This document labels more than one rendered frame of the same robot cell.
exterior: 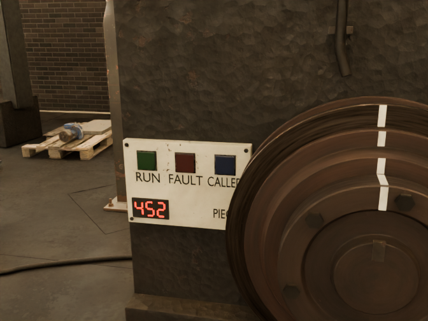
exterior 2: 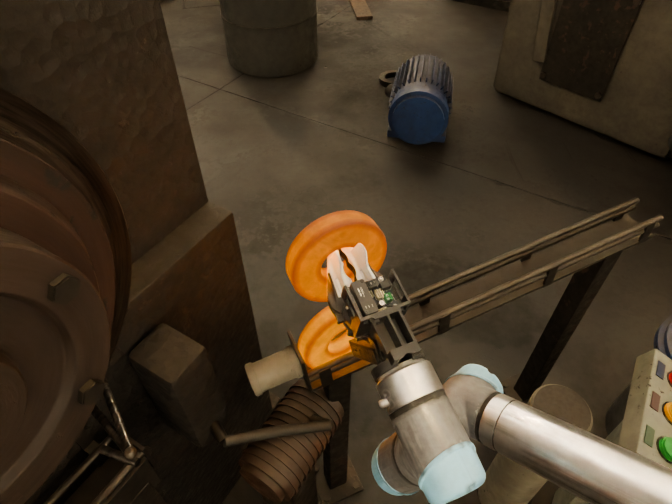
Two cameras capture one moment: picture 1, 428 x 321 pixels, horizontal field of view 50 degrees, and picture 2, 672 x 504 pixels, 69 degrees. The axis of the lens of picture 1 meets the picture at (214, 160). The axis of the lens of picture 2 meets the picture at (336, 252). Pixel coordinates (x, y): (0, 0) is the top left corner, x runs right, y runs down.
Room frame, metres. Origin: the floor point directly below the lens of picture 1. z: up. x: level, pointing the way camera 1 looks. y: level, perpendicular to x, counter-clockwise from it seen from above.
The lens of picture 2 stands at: (0.27, -0.18, 1.44)
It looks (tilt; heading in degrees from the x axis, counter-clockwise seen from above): 46 degrees down; 289
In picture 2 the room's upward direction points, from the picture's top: straight up
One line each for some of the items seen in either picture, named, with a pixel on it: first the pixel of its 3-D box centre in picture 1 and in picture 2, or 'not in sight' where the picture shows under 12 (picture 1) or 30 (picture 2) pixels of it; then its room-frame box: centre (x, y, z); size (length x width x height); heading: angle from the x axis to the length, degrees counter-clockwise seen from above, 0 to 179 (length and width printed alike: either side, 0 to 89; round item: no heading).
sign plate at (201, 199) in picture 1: (186, 185); not in sight; (0.87, 0.05, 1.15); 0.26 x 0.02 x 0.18; 78
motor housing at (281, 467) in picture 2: not in sight; (298, 474); (0.48, -0.55, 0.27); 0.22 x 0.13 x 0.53; 78
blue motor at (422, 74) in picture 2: not in sight; (421, 95); (0.61, -2.54, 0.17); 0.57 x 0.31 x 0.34; 98
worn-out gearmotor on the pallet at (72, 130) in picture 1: (75, 130); not in sight; (5.08, 1.58, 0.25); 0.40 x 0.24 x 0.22; 168
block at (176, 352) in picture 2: not in sight; (181, 387); (0.65, -0.49, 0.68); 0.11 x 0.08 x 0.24; 168
